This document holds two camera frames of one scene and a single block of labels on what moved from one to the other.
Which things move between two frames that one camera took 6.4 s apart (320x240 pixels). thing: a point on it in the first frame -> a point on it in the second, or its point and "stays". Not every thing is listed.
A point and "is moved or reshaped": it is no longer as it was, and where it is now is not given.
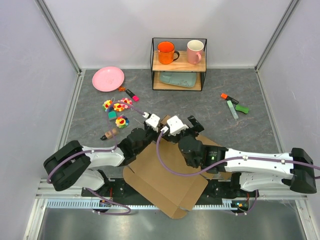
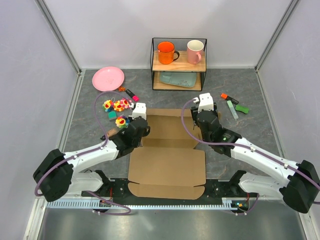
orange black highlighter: x=225 y=96 stays
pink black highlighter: x=135 y=97 stays
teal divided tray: x=186 y=79 stays
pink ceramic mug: x=194 y=51 stays
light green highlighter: x=233 y=110 stays
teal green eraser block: x=112 y=115 stays
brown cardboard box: x=174 y=195 is moved or reshaped
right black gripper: x=194 y=130 -> x=194 y=111
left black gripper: x=156 y=134 -> x=146 y=133
